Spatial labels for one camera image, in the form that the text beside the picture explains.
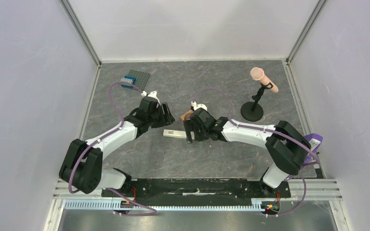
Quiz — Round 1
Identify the white remote control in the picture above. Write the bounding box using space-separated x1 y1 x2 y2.
163 129 186 139

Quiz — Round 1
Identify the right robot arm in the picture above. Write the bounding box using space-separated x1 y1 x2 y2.
181 108 312 196

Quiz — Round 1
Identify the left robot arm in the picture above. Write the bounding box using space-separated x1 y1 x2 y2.
59 95 175 197

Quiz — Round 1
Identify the arched wooden block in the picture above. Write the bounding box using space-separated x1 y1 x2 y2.
180 110 193 122

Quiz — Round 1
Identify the grey lego baseplate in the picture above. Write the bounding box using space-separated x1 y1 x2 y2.
128 70 151 90

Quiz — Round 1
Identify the blue grey lego brick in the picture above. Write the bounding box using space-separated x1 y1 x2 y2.
120 76 136 89

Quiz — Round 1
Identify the black microphone stand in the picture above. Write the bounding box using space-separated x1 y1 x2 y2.
240 83 273 122

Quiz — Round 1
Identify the pink microphone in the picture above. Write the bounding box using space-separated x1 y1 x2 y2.
250 67 279 93

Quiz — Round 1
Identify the purple plastic object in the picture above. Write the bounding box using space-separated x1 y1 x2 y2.
301 133 323 168

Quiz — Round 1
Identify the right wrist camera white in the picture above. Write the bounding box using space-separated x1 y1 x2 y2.
190 101 208 112

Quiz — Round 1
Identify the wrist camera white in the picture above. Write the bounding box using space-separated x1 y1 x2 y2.
190 101 208 112
147 91 160 102

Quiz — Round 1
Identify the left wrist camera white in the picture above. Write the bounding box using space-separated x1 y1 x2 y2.
147 91 160 102

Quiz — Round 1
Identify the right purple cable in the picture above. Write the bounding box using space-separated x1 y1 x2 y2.
193 88 320 218

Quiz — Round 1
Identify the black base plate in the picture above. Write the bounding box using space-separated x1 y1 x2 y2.
118 178 291 206

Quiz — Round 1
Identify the white cable duct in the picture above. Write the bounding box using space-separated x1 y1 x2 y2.
64 199 262 212

